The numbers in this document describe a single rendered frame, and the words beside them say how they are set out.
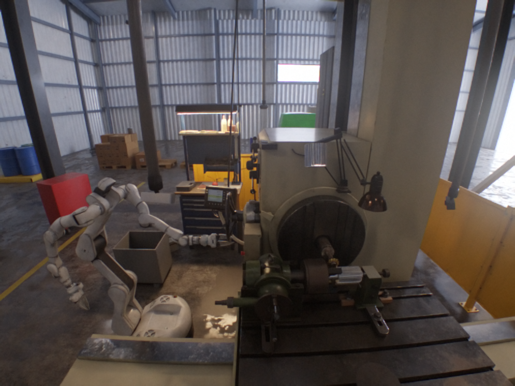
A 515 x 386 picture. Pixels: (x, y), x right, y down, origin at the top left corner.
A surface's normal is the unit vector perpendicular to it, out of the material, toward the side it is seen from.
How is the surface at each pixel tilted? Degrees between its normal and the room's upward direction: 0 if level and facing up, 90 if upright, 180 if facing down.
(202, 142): 90
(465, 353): 0
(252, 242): 90
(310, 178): 90
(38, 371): 0
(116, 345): 0
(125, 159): 90
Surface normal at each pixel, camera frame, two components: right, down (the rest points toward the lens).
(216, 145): -0.04, 0.36
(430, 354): 0.00, -0.93
